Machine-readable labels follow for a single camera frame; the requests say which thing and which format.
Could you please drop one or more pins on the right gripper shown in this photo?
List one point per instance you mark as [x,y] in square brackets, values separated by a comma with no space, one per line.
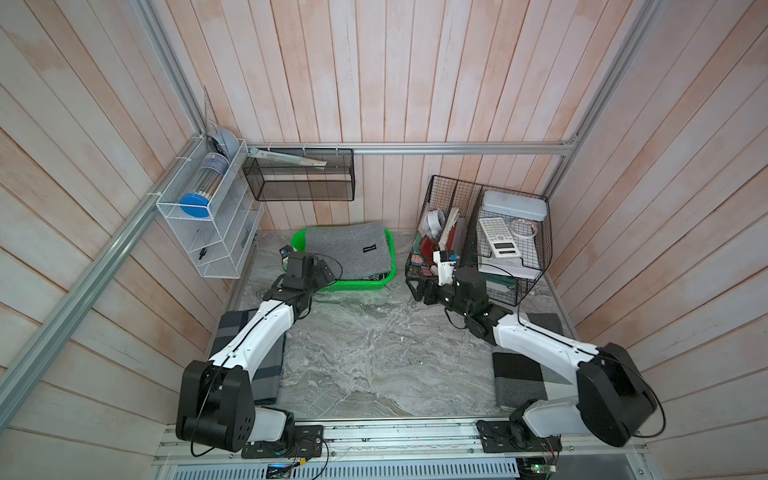
[434,288]

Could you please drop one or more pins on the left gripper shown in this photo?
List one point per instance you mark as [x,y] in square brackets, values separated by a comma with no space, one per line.
[316,273]

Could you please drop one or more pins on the plain grey scarf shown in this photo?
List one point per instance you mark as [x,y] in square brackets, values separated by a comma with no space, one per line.
[354,252]

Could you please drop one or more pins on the black white grey checked scarf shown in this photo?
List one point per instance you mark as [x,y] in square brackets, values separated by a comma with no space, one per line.
[519,379]

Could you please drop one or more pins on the grey blue plaid scarf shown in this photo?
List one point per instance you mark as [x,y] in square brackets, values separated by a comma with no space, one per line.
[266,380]

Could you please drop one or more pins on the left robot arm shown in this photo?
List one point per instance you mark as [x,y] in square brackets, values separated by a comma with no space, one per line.
[216,406]

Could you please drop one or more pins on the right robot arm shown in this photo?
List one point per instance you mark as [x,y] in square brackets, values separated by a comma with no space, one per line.
[612,401]

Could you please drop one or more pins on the green plastic basket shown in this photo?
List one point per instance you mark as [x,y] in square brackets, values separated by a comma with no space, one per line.
[376,283]

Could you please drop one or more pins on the white ruler on mesh basket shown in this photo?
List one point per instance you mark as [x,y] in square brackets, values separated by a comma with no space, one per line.
[272,158]

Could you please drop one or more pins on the white flat box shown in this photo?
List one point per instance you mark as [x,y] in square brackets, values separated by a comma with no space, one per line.
[526,266]

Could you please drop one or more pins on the white calculator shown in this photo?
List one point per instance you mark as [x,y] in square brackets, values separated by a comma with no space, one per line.
[499,238]

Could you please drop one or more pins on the red notebook in organizer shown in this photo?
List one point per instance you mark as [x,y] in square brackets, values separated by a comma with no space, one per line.
[426,249]

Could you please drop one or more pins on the white tape roll in organizer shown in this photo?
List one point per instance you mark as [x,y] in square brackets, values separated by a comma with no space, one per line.
[432,223]

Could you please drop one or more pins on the roll of clear tape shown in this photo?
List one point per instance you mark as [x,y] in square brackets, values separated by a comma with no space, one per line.
[523,229]

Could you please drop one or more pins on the white plastic lidded container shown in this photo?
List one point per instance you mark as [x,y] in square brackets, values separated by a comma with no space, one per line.
[513,205]

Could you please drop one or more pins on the grey round disc on shelf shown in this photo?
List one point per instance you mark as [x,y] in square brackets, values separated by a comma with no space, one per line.
[223,142]

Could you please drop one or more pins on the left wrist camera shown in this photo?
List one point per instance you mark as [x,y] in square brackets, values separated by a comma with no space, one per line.
[285,252]

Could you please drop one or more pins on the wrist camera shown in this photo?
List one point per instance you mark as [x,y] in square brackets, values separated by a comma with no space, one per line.
[285,252]
[445,262]

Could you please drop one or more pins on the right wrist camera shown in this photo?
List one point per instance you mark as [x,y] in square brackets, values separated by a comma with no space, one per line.
[445,262]

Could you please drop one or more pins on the black wire desk organizer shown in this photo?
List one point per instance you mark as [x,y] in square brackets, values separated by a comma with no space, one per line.
[461,203]

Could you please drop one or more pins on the black mesh wall basket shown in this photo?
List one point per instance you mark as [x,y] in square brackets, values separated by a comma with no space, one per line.
[335,182]

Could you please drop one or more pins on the white wire wall shelf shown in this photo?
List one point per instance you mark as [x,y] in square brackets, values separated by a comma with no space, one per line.
[210,208]

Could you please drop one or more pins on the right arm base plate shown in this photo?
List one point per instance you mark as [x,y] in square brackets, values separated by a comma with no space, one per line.
[498,435]

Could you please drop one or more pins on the aluminium front rail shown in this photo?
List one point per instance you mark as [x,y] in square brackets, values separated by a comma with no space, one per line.
[407,448]

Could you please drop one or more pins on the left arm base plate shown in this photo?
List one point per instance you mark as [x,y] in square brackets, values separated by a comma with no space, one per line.
[300,441]

